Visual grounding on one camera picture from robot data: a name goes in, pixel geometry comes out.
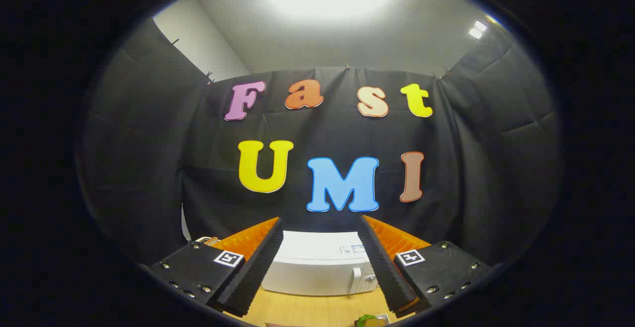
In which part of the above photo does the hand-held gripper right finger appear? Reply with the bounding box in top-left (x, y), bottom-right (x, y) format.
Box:
top-left (358, 214), bottom-right (494, 318)

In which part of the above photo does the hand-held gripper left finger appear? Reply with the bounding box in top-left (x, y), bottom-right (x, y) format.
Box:
top-left (149, 216), bottom-right (284, 318)

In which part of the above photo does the black backdrop cloth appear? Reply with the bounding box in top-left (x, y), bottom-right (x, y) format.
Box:
top-left (74, 17), bottom-right (566, 273)

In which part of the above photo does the white microwave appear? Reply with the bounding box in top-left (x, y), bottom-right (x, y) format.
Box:
top-left (261, 230), bottom-right (380, 297)

